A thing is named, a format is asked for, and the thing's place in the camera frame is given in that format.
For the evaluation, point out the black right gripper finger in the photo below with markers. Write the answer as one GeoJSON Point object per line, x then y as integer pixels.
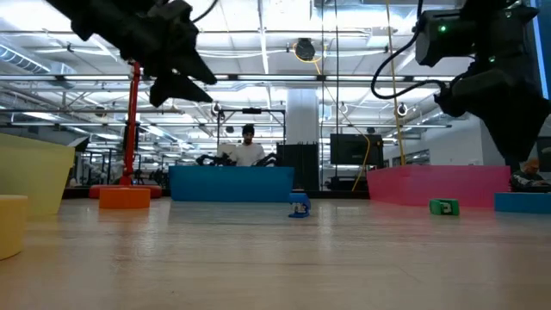
{"type": "Point", "coordinates": [512, 138]}

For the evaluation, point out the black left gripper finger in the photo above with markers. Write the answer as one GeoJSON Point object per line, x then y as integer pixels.
{"type": "Point", "coordinates": [193, 69]}
{"type": "Point", "coordinates": [170, 88]}

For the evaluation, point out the green staple remover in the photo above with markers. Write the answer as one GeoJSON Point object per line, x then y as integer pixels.
{"type": "Point", "coordinates": [443, 207]}

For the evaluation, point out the blue staple remover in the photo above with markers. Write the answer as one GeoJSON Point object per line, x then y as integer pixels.
{"type": "Point", "coordinates": [299, 206]}

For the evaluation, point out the yellow tape roll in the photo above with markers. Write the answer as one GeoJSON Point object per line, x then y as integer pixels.
{"type": "Point", "coordinates": [12, 226]}

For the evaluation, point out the black background robot arm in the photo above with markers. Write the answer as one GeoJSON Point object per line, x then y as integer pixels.
{"type": "Point", "coordinates": [215, 160]}
{"type": "Point", "coordinates": [267, 160]}

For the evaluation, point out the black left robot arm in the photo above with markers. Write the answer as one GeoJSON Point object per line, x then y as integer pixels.
{"type": "Point", "coordinates": [94, 17]}

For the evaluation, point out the person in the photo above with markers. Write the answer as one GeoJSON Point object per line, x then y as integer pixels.
{"type": "Point", "coordinates": [529, 176]}
{"type": "Point", "coordinates": [247, 153]}

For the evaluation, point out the red stand with round base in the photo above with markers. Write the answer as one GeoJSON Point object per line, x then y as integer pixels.
{"type": "Point", "coordinates": [130, 129]}

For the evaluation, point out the monitor with blue screen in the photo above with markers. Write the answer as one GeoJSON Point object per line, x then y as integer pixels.
{"type": "Point", "coordinates": [543, 47]}

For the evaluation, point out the pink plastic bin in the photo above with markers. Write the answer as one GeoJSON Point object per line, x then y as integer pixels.
{"type": "Point", "coordinates": [439, 185]}

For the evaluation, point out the blue plastic bin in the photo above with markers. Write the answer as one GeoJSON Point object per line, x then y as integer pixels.
{"type": "Point", "coordinates": [230, 184]}

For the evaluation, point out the white building pillar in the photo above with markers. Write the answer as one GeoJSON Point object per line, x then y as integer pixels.
{"type": "Point", "coordinates": [302, 116]}

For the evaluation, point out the black cabinet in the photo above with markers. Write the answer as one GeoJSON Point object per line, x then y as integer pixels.
{"type": "Point", "coordinates": [297, 168]}

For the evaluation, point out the black background monitor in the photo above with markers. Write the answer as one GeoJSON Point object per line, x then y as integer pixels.
{"type": "Point", "coordinates": [355, 148]}

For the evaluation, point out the yellow plastic bin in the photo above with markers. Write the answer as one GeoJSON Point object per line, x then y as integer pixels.
{"type": "Point", "coordinates": [34, 176]}

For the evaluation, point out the black background frame rig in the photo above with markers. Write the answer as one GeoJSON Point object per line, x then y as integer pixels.
{"type": "Point", "coordinates": [251, 110]}

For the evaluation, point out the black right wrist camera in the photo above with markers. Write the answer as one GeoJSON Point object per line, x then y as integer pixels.
{"type": "Point", "coordinates": [443, 36]}

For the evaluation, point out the black aluminium table edge rail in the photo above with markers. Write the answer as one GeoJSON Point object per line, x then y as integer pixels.
{"type": "Point", "coordinates": [331, 194]}

